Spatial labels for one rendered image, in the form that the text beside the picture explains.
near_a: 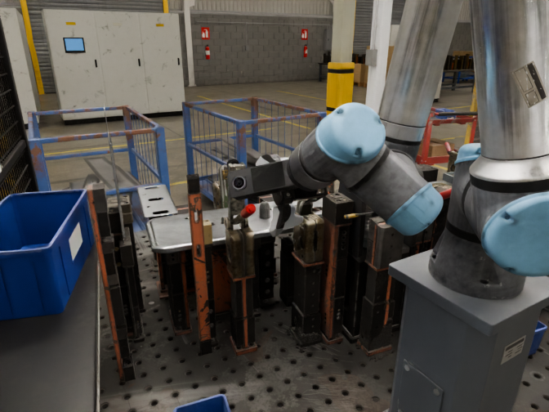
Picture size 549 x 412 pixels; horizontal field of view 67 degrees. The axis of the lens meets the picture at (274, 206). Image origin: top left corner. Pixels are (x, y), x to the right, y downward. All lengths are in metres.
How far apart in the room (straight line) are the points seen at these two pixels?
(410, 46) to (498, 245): 0.29
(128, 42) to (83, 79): 1.11
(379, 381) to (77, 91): 8.24
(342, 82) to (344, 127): 8.00
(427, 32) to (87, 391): 0.67
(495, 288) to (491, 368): 0.13
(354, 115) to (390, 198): 0.11
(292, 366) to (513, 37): 0.89
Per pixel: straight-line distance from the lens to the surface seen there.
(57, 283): 0.82
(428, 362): 0.82
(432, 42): 0.64
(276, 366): 1.14
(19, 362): 0.77
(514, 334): 0.80
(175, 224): 1.20
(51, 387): 0.70
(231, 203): 0.99
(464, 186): 0.68
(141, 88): 9.08
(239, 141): 3.08
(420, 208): 0.56
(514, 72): 0.53
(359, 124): 0.51
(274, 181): 0.65
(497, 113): 0.54
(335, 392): 1.09
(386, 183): 0.54
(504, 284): 0.75
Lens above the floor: 1.48
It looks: 22 degrees down
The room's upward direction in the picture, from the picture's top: straight up
